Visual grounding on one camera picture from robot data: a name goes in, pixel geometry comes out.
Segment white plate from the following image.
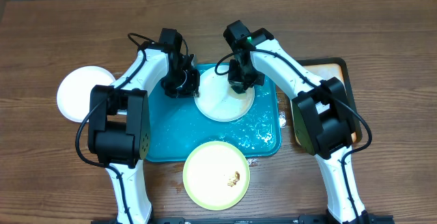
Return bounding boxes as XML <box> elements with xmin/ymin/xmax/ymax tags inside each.
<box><xmin>57</xmin><ymin>66</ymin><xmax>115</xmax><ymax>123</ymax></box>
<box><xmin>195</xmin><ymin>66</ymin><xmax>255</xmax><ymax>122</ymax></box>

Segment yellow-green plate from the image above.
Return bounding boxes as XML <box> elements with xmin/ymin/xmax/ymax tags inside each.
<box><xmin>183</xmin><ymin>141</ymin><xmax>251</xmax><ymax>211</ymax></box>

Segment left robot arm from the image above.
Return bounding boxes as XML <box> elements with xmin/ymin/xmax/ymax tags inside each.
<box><xmin>79</xmin><ymin>28</ymin><xmax>200</xmax><ymax>223</ymax></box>

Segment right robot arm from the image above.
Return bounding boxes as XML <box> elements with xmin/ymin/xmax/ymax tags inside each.
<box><xmin>223</xmin><ymin>20</ymin><xmax>371</xmax><ymax>223</ymax></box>

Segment teal plastic tray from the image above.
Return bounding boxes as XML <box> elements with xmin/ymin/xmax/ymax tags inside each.
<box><xmin>146</xmin><ymin>64</ymin><xmax>281</xmax><ymax>163</ymax></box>

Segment black baking tray with suds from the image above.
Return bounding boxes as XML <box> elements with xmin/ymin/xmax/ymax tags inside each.
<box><xmin>292</xmin><ymin>57</ymin><xmax>363</xmax><ymax>146</ymax></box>

